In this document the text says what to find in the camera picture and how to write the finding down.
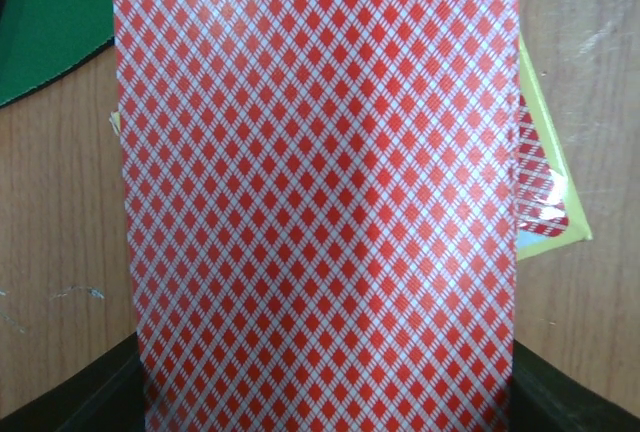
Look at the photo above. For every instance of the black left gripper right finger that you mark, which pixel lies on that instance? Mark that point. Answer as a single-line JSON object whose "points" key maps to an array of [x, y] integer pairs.
{"points": [[545, 399]]}

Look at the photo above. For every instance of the red playing card deck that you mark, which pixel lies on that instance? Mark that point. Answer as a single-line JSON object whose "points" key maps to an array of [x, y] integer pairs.
{"points": [[372, 346]]}

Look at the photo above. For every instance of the gold playing card box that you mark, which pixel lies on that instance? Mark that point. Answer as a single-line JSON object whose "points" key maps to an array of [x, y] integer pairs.
{"points": [[545, 177]]}

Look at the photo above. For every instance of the round green poker mat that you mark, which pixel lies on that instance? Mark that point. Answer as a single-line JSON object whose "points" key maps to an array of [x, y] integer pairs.
{"points": [[42, 40]]}

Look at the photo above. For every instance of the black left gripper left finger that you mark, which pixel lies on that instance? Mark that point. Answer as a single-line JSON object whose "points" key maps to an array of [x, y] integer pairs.
{"points": [[107, 395]]}

